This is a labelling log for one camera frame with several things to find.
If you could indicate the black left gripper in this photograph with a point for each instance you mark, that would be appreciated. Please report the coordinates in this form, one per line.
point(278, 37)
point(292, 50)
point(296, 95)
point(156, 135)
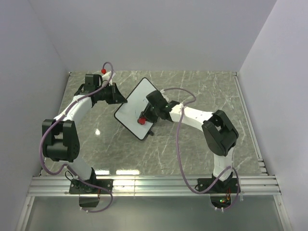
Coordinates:
point(117, 97)

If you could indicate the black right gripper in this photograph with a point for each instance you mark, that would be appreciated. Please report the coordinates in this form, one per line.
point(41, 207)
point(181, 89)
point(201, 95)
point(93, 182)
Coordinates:
point(147, 115)

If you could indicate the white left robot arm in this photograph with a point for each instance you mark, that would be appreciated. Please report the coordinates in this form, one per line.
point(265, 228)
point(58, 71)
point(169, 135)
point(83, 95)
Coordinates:
point(60, 141)

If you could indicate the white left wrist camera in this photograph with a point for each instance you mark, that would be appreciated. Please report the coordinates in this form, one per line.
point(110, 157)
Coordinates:
point(108, 77)

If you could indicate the small white whiteboard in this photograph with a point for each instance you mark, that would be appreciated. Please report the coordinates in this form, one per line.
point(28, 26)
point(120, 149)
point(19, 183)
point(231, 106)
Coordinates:
point(128, 113)

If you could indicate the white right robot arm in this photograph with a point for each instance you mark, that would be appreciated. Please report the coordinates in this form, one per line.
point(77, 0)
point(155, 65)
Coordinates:
point(219, 132)

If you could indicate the aluminium mounting rail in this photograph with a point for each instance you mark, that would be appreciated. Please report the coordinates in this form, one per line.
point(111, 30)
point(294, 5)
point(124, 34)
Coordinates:
point(138, 185)

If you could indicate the red bone-shaped eraser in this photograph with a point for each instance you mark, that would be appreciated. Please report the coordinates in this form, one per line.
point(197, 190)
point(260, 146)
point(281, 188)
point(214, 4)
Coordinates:
point(141, 120)

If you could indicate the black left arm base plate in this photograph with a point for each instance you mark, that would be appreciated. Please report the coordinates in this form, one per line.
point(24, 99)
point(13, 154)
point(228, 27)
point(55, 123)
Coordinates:
point(77, 187)

